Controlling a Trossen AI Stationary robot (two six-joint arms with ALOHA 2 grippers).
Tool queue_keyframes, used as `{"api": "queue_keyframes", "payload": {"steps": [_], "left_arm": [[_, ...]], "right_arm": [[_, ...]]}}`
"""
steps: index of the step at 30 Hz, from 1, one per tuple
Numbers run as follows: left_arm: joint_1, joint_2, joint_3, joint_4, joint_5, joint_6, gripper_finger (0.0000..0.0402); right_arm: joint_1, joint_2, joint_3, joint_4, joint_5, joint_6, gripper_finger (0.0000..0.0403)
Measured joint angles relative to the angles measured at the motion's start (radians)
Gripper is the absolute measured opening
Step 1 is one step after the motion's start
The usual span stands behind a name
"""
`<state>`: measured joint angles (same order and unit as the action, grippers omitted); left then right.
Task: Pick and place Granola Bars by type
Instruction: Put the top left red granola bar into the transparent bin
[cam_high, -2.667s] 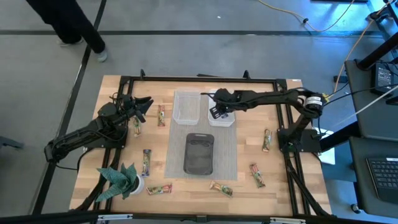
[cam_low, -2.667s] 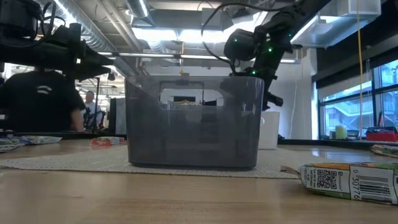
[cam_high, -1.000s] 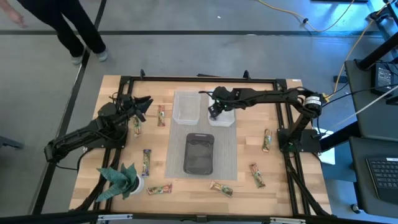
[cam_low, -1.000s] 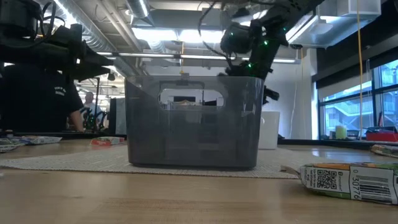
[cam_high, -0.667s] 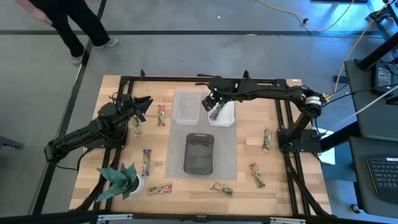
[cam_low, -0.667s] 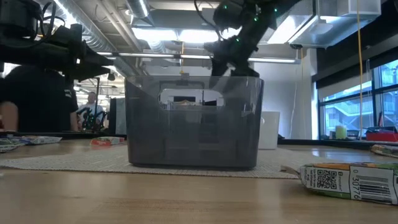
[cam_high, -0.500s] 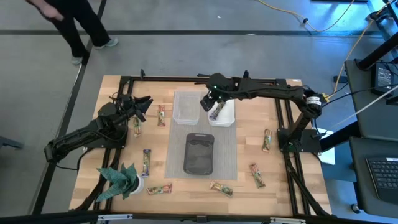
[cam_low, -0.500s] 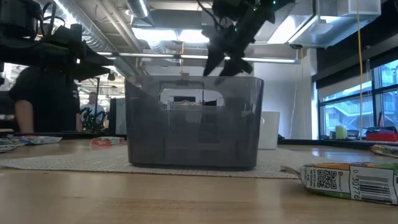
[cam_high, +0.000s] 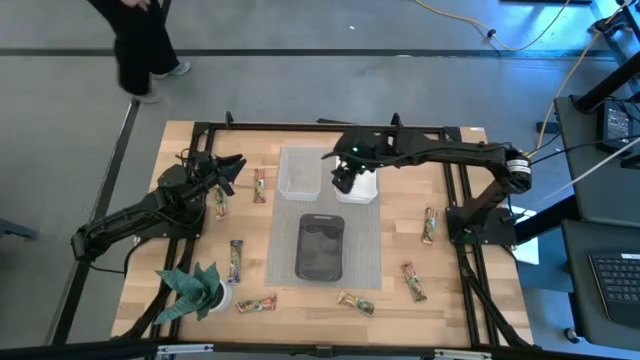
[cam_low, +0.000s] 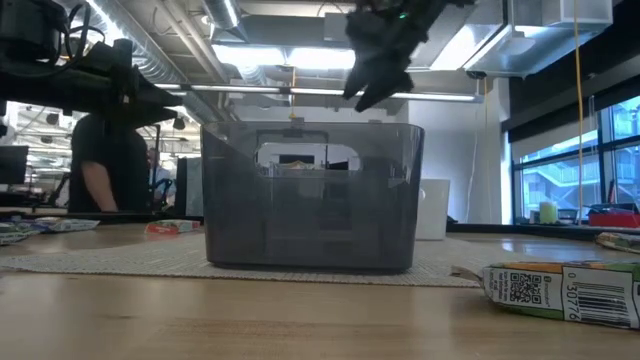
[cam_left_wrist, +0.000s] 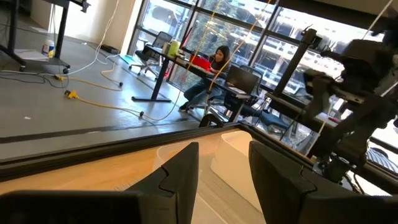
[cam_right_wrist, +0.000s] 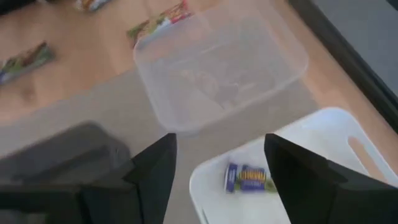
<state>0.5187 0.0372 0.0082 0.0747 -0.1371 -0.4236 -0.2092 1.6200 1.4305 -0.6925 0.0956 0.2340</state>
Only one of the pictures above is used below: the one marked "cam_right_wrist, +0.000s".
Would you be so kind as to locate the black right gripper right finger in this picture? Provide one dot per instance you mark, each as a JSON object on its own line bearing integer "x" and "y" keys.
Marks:
{"x": 304, "y": 186}

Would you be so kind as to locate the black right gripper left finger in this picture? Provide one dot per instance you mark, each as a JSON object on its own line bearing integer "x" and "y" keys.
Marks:
{"x": 152, "y": 180}

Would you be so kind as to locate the blue wrapper granola bar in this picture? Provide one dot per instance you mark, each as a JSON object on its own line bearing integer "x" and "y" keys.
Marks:
{"x": 248, "y": 179}

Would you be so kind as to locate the red green wrapper granola bar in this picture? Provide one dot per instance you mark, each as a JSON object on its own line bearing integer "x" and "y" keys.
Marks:
{"x": 26, "y": 62}
{"x": 160, "y": 21}
{"x": 91, "y": 4}

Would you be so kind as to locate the white plastic bin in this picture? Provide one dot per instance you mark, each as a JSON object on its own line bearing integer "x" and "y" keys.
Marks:
{"x": 323, "y": 137}

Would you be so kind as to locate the gray woven placemat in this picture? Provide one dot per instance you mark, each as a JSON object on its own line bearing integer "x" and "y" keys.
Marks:
{"x": 118, "y": 105}

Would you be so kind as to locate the dark gray plastic bin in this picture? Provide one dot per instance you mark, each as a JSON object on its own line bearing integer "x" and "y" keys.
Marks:
{"x": 68, "y": 152}

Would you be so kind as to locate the clear plastic bin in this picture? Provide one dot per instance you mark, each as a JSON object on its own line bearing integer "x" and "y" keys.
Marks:
{"x": 217, "y": 56}

